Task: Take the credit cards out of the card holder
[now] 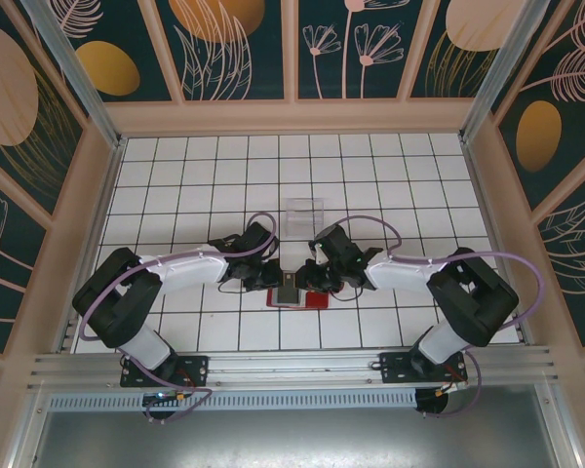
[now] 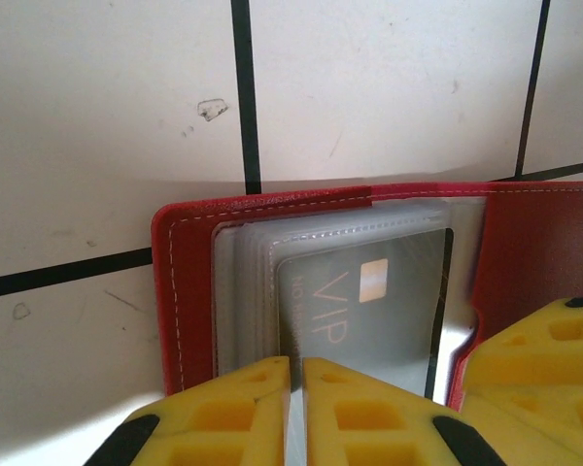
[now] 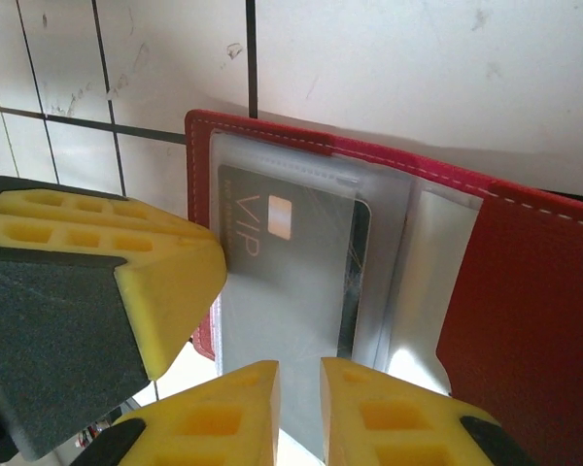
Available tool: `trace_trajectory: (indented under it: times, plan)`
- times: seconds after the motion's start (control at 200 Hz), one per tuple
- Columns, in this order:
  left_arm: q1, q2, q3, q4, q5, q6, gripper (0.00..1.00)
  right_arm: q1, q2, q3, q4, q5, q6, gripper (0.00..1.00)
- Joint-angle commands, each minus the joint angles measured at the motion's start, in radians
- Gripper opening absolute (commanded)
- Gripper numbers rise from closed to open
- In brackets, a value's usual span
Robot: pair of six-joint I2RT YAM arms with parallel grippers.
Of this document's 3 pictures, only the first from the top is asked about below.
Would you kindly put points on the black credit card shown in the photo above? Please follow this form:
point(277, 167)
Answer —
point(288, 282)

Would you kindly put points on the red card holder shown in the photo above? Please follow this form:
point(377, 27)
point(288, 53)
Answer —
point(319, 300)

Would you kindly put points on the clear plastic box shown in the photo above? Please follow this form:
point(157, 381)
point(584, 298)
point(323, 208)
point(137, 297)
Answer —
point(304, 217)

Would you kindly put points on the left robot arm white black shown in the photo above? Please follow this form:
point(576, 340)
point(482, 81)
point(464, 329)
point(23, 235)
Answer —
point(185, 268)

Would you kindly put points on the grey metal panel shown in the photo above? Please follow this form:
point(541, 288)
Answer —
point(292, 439)

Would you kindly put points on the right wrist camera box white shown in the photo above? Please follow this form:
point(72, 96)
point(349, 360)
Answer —
point(319, 253)

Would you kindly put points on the aluminium mounting rail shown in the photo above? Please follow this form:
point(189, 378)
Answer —
point(292, 365)

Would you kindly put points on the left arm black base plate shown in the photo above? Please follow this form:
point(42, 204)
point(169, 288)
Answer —
point(195, 368)

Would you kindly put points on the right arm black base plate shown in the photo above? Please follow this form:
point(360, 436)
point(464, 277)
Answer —
point(395, 368)

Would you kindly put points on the aluminium frame post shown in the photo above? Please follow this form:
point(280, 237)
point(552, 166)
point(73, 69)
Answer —
point(79, 73)
point(502, 73)

